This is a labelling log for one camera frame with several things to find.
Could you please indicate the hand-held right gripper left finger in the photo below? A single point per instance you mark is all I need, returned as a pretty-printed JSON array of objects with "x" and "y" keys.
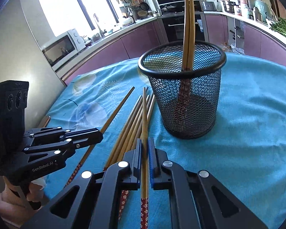
[{"x": 139, "y": 155}]

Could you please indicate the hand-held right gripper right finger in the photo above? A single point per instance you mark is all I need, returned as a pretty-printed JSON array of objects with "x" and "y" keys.
[{"x": 152, "y": 162}]

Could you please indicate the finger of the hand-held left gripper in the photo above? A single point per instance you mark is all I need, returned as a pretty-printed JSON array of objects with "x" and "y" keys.
[
  {"x": 59, "y": 148},
  {"x": 85, "y": 137}
]

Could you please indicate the black mesh utensil holder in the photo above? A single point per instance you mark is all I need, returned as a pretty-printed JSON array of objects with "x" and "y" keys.
[{"x": 200, "y": 114}]

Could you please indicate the person's left hand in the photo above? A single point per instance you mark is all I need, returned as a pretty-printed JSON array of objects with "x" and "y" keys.
[{"x": 35, "y": 190}]

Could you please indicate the blue floral tablecloth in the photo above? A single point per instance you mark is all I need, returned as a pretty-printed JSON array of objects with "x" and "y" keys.
[{"x": 240, "y": 136}]

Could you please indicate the white microwave oven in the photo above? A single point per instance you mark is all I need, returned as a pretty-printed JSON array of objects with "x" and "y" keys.
[{"x": 62, "y": 46}]

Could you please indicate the chrome sink faucet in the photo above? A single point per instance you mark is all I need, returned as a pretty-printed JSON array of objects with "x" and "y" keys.
[{"x": 99, "y": 26}]

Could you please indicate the kitchen window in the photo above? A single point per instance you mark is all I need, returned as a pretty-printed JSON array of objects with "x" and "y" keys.
[{"x": 62, "y": 4}]

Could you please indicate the black built-in oven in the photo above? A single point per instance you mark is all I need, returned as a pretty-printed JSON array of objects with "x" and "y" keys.
[{"x": 178, "y": 27}]

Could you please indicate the brown ceramic bowl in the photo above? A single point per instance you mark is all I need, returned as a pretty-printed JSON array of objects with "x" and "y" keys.
[{"x": 142, "y": 13}]

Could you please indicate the clear plastic bag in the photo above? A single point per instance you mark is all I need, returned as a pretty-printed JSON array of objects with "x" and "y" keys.
[{"x": 238, "y": 49}]

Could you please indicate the hanging black frying pan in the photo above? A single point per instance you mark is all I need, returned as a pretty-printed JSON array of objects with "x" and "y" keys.
[{"x": 144, "y": 6}]

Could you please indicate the gas stove with pans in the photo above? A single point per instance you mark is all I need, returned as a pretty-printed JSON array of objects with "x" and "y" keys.
[{"x": 169, "y": 8}]

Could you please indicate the black range hood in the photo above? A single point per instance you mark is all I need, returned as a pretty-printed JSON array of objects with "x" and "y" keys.
[{"x": 174, "y": 0}]

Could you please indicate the silver toaster box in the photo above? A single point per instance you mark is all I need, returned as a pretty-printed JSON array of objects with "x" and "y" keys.
[{"x": 208, "y": 6}]

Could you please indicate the stainless steel pot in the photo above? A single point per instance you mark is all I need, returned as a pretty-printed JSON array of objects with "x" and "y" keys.
[{"x": 229, "y": 6}]

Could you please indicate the green leafy vegetables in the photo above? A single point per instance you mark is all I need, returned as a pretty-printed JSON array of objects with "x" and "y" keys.
[{"x": 284, "y": 27}]

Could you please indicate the mint green appliance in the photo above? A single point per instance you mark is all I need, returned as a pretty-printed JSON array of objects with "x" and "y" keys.
[{"x": 262, "y": 8}]

